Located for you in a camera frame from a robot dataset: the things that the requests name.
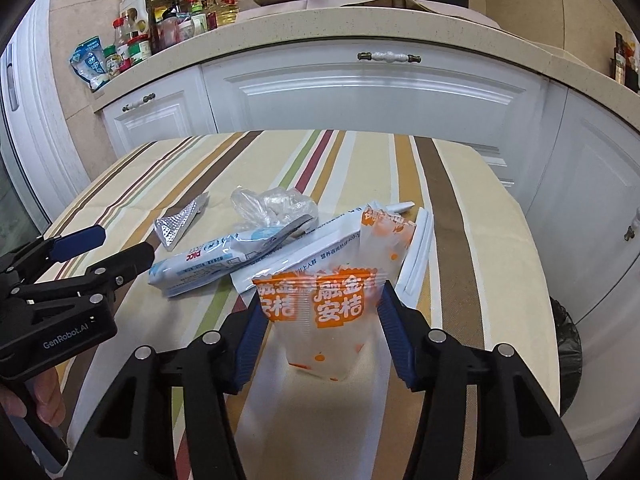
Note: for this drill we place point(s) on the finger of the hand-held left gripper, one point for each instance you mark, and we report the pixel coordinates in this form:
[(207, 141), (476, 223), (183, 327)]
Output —
[(125, 262), (75, 243)]

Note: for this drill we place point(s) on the white long carton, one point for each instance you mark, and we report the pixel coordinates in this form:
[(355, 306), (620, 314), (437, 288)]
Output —
[(402, 206), (417, 260)]

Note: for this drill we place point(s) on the person's left hand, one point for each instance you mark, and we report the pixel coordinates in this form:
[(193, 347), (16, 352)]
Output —
[(50, 400)]

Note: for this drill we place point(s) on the blue and white wipes packet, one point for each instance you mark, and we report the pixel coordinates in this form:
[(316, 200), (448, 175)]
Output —
[(200, 265)]

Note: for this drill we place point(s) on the crumpled clear plastic bag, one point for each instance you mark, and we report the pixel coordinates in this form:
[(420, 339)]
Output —
[(280, 205)]

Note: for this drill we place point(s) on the dark sauce bottle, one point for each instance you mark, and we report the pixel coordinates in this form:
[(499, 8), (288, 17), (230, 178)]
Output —
[(619, 55)]

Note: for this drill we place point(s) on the white paper package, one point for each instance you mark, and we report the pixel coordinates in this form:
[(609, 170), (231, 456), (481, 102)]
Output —
[(320, 245)]

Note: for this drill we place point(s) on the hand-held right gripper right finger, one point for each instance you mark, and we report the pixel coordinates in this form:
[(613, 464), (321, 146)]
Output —
[(396, 342)]

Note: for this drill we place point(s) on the white glazed door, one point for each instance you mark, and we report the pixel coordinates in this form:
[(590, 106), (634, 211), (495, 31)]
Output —
[(45, 135)]

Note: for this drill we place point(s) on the white kitchen cabinets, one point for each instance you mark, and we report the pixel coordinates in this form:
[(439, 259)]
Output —
[(350, 110)]

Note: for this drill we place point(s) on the yellow cooking oil bottle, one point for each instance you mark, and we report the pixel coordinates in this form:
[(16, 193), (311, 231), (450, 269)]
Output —
[(225, 2)]

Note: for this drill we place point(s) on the white storage rack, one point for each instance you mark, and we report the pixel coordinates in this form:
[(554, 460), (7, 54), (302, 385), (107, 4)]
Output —
[(160, 1)]

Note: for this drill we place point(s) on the silver foil wrapper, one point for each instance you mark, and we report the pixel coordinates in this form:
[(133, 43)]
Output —
[(175, 222)]

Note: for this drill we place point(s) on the orange and white snack bag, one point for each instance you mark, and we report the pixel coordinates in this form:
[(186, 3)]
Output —
[(320, 305)]

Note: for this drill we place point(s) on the blue and white pouch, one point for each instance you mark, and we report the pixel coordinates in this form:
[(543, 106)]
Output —
[(90, 62)]

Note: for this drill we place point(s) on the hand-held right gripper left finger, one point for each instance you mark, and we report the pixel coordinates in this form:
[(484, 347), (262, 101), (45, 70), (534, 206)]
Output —
[(248, 347)]

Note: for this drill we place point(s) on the cluster of condiment bottles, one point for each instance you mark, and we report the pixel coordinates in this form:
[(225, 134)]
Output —
[(135, 42)]

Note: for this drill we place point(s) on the striped tablecloth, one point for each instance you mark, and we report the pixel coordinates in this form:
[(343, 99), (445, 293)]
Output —
[(450, 185)]

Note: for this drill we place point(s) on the bin with black liner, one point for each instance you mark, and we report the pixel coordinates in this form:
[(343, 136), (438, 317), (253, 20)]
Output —
[(567, 350)]

